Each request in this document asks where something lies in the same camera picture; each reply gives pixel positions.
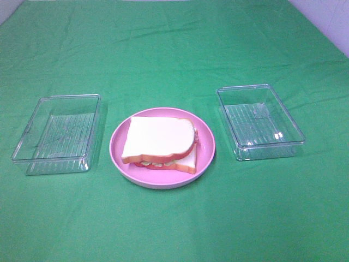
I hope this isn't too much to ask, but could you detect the bread slice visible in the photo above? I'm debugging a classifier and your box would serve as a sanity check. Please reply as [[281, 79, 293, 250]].
[[121, 116, 196, 164], [133, 142, 198, 175]]

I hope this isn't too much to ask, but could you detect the green lettuce leaf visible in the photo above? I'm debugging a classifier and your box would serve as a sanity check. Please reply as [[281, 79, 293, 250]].
[[140, 160, 176, 168]]

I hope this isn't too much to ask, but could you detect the bacon strip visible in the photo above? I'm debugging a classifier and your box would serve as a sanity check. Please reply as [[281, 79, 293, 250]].
[[194, 128, 199, 143]]

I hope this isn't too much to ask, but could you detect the pink round plate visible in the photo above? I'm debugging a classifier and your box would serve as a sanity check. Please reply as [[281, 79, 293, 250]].
[[109, 107, 216, 189]]

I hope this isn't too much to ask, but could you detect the right clear plastic tray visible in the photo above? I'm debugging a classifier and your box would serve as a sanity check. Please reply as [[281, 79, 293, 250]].
[[216, 84, 305, 161]]

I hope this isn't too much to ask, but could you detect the clear plastic tray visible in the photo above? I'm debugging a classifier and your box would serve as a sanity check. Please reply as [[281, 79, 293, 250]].
[[216, 84, 305, 161], [11, 94, 101, 176]]

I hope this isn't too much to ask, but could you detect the left clear plastic tray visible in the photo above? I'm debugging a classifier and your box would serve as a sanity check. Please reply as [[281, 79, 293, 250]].
[[11, 94, 101, 176]]

